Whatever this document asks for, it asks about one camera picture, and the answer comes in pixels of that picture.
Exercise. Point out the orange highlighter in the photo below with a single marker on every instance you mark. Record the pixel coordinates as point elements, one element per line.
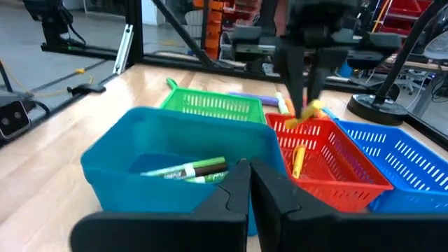
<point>290,106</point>

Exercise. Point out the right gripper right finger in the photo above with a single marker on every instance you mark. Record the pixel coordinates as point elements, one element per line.
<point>350,234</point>

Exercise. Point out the brown thin marker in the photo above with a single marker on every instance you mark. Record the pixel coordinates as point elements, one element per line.
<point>210,169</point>

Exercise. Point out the light green highlighter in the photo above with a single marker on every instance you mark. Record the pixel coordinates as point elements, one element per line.
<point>281,103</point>

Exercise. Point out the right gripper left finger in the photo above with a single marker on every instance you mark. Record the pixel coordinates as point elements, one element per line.
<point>175,234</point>

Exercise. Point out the green slotted plastic basket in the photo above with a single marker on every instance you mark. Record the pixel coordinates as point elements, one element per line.
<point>210,105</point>

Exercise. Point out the black gooseneck desk lamp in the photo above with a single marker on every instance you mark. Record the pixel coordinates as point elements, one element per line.
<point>378,110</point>

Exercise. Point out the teal plastic bin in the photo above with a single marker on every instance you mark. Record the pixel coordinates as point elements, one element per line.
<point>140,196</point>

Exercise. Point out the purple highlighter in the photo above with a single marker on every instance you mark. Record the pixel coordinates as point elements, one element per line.
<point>252,98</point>

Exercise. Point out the blue slotted plastic basket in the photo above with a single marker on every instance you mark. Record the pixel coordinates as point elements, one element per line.
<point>402,164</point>

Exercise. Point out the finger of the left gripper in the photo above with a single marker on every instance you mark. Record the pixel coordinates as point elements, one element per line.
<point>292,77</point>
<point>322,70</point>

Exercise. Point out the orange storage bin rack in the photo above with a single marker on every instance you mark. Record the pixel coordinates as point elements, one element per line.
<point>211,31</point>

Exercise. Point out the silver aluminium bar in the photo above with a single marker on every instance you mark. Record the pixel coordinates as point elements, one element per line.
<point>122,49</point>

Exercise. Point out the black table clamp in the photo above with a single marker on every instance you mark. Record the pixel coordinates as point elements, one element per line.
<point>85,89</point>

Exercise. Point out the yellow highlighter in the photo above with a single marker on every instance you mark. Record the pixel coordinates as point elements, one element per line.
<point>308,112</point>
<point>298,164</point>

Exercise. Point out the light green thin marker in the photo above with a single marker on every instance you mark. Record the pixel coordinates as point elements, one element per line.
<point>206,162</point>

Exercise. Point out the grey depth camera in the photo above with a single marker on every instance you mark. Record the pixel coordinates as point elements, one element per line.
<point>14,119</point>

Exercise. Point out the red slotted plastic basket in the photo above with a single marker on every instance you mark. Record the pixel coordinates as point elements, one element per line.
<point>332,182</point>

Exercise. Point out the red storage bin rack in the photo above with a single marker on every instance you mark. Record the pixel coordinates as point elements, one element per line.
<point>402,14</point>

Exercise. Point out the black machine on stand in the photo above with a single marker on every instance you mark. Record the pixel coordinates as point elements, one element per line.
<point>52,21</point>

